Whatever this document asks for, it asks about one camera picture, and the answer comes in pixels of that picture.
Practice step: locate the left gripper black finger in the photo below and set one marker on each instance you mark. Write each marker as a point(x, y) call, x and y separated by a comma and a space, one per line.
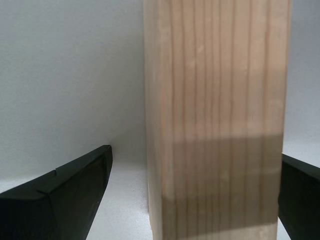
point(302, 200)
point(62, 205)

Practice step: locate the light wooden block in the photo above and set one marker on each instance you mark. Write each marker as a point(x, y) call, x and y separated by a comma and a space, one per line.
point(217, 112)

